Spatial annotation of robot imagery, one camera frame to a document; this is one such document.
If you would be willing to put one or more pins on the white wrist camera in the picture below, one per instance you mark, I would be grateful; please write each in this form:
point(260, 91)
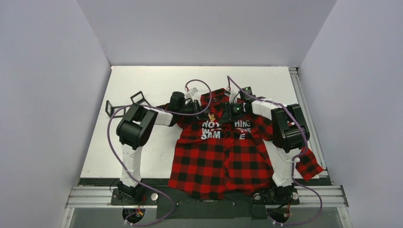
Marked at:
point(232, 95)
point(190, 94)

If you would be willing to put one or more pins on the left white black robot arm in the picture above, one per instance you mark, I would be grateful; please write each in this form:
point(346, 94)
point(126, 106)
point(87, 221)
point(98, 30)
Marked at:
point(134, 131)

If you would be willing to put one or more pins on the aluminium front rail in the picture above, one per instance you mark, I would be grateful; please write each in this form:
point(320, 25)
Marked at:
point(102, 197)

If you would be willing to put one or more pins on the black frame stand right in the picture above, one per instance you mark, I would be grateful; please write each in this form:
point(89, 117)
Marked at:
point(139, 98)

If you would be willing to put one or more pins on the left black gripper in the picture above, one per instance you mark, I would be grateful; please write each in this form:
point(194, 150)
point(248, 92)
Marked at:
point(196, 109)

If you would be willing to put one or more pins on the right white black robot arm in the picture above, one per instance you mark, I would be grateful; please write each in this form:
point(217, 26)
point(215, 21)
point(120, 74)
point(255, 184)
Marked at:
point(289, 129)

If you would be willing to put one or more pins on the black frame stand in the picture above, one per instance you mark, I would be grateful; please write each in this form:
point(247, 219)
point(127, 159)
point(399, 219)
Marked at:
point(139, 98)
point(118, 111)

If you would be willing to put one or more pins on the orange gold brooch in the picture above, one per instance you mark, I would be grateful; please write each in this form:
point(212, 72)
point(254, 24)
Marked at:
point(211, 117)

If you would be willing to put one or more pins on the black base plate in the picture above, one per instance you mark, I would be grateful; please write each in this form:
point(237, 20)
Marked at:
point(175, 204)

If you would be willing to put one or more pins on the black frame stand left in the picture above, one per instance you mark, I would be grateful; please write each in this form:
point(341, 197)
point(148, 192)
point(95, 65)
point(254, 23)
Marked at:
point(118, 111)

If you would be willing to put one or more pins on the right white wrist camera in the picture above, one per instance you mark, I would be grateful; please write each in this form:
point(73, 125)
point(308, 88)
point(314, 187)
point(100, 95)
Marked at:
point(232, 95)

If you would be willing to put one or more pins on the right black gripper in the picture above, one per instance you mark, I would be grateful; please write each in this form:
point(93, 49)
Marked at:
point(226, 111)

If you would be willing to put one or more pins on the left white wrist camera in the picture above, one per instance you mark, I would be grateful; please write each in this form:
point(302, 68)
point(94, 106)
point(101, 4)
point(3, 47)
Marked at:
point(190, 94)

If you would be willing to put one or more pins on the red black plaid shirt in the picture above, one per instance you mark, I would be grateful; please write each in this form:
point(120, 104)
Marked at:
point(211, 158)

